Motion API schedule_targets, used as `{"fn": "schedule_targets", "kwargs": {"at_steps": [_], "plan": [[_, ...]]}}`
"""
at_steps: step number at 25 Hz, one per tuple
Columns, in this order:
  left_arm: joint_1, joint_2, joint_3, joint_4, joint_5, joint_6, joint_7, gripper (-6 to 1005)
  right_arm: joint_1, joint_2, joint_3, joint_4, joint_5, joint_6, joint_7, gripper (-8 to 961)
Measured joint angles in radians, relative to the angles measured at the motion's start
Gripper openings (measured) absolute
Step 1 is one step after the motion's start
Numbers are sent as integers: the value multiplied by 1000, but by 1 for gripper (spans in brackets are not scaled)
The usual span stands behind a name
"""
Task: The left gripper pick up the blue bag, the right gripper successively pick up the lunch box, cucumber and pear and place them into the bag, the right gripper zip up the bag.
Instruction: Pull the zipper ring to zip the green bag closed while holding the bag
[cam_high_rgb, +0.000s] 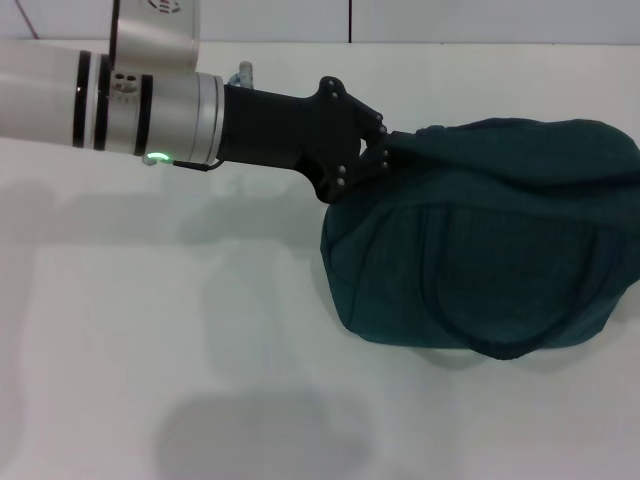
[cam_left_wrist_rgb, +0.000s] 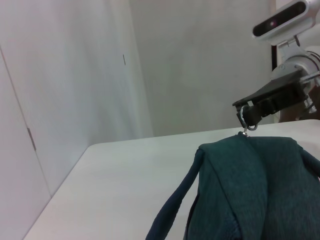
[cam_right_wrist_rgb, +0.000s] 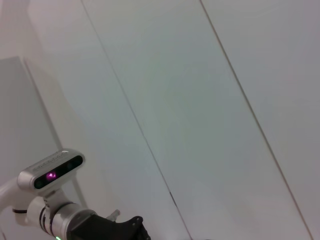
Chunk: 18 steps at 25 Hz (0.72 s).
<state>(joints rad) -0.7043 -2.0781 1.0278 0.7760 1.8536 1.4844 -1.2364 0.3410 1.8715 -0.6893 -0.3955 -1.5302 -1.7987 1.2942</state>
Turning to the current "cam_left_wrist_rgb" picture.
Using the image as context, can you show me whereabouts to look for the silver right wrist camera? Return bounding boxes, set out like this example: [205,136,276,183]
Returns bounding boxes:
[251,0,320,46]

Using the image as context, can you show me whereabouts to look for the teal fabric zipper bag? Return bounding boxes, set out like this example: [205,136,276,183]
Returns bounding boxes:
[145,131,320,240]

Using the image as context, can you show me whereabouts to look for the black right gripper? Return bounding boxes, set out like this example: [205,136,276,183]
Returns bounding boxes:
[232,69,309,127]

